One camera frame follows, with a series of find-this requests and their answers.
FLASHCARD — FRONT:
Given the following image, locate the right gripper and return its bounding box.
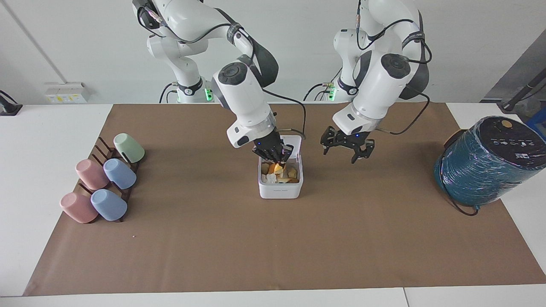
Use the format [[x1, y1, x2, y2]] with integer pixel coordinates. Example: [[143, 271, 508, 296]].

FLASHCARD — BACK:
[[252, 133, 295, 166]]

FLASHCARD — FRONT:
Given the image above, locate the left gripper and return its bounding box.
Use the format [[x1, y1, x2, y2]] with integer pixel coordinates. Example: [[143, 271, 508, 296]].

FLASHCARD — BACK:
[[320, 126, 376, 165]]

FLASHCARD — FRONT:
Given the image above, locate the dark teal round bin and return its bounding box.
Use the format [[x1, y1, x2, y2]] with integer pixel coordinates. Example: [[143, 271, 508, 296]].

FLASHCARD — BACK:
[[433, 115, 546, 208]]

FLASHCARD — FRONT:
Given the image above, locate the white square plastic box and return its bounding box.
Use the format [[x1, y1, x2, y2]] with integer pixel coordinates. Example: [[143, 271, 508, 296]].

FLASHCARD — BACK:
[[258, 135, 304, 200]]

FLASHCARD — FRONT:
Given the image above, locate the green cup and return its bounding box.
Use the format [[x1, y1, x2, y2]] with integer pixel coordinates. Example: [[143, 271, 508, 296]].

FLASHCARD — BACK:
[[113, 133, 145, 164]]

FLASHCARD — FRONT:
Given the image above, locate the blue cup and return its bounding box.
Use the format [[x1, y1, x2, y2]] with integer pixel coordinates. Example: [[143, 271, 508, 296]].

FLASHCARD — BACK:
[[103, 158, 137, 190], [90, 188, 128, 222]]

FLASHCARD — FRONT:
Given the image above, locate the brown cup rack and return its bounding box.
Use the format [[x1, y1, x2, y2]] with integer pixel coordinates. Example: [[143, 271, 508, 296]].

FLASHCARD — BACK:
[[78, 136, 144, 223]]

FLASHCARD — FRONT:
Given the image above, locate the black stand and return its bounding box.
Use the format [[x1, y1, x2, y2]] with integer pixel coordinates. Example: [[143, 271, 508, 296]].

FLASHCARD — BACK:
[[0, 90, 23, 116], [498, 70, 546, 113]]

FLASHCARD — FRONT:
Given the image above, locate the pink cup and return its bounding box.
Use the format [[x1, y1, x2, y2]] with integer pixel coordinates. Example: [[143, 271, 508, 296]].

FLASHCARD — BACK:
[[59, 192, 99, 224], [75, 159, 110, 191]]

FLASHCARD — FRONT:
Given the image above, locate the black cable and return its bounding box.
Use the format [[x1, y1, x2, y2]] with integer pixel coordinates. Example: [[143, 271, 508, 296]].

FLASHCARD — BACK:
[[439, 168, 481, 217], [303, 68, 343, 102], [261, 87, 308, 139], [377, 91, 431, 136], [159, 83, 178, 104]]

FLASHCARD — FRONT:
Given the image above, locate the white wall socket box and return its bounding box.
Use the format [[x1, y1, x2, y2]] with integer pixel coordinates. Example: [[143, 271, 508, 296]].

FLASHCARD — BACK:
[[44, 82, 90, 104]]

